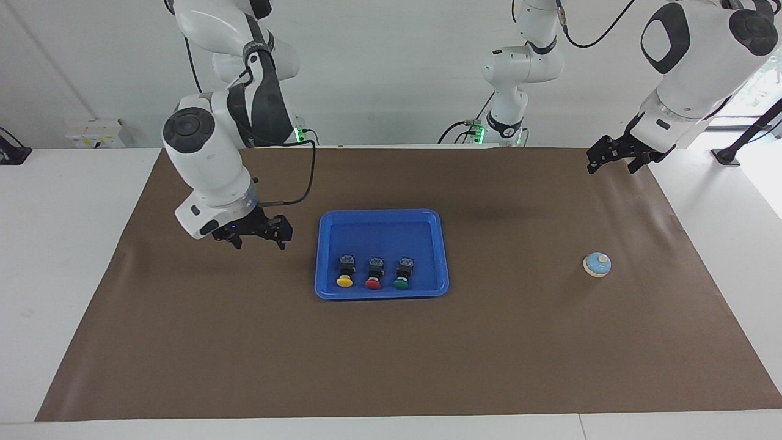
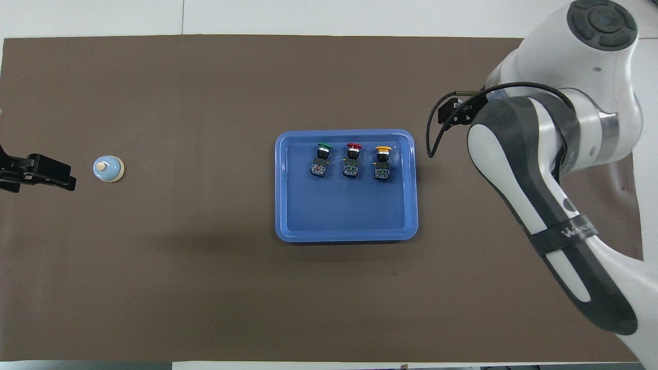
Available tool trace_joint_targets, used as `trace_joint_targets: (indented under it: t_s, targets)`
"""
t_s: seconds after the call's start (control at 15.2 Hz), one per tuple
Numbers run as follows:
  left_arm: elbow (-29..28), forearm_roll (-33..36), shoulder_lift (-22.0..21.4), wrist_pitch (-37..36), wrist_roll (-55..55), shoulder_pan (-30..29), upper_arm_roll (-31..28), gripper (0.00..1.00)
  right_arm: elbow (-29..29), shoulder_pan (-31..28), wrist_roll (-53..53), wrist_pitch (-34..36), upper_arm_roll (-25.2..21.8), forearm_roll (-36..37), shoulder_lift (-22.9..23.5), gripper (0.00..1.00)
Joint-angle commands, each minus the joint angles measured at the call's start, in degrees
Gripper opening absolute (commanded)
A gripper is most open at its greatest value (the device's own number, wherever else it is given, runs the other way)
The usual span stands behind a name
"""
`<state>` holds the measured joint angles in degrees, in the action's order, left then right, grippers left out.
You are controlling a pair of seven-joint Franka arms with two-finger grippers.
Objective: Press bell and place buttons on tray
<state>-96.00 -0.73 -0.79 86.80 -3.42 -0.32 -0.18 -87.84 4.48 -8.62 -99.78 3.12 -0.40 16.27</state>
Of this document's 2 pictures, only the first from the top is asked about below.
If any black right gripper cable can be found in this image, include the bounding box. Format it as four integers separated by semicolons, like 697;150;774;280
235;119;318;206

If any yellow push button switch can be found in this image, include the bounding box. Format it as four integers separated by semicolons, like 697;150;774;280
336;254;357;288

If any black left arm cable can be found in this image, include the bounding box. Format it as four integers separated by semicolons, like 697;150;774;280
555;0;637;49

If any black stand with foot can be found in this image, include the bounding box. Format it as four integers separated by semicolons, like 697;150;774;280
712;98;782;167

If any red push button switch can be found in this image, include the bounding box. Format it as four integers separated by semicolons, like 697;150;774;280
364;255;386;290

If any white wall socket box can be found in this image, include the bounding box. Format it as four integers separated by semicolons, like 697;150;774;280
66;119;136;149

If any green push button switch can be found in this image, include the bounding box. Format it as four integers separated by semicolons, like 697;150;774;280
393;257;416;290

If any bright glass window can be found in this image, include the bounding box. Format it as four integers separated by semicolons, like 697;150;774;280
712;52;782;129

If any brown paper table mat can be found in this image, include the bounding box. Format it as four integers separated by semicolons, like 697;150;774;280
35;147;782;422

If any black left base cable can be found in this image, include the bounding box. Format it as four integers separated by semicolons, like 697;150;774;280
437;92;497;145

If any small blue white knob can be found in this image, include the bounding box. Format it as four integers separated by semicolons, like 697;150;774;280
582;252;612;279

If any blue plastic tray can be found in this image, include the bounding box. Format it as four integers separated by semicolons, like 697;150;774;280
315;208;450;301

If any black clamp mount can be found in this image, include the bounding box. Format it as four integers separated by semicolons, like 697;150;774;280
0;126;32;166

